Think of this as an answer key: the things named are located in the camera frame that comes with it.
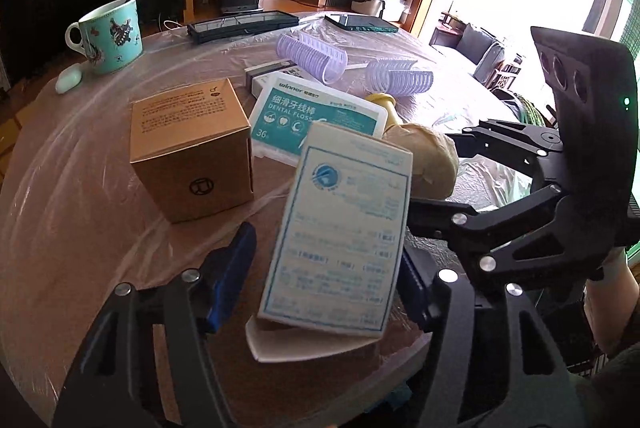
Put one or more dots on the teal white dental floss box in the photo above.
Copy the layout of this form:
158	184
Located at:
310	112

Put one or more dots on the black rectangular tray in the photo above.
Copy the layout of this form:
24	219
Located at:
240	26

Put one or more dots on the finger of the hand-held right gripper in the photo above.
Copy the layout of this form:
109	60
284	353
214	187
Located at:
500	140
500	228

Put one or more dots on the wooden low cabinet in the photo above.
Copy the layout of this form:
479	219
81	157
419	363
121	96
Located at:
290	2

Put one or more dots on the teal patterned mug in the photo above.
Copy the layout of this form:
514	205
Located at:
110	37

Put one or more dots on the small black box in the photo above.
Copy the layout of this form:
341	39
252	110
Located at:
260	71

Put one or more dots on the grey sofa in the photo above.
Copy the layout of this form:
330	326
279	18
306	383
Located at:
480	47

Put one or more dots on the brown cardboard box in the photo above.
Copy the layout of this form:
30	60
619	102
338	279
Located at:
190	157

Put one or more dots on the person's right forearm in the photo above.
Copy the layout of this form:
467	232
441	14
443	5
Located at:
607	313

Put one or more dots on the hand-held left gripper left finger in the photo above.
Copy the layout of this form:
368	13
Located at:
232	273

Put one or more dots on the white blue-print medicine box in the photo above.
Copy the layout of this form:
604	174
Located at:
340	233

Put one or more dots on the white paper scrap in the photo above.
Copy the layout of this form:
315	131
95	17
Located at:
280	345

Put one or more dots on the purple hair roller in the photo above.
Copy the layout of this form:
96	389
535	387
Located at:
400	77
315	52

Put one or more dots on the teal tablet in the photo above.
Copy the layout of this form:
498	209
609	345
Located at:
360	23

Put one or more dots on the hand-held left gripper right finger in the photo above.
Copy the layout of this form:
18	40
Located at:
412	278

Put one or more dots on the long white carton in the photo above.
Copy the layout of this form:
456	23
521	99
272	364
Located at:
265	83

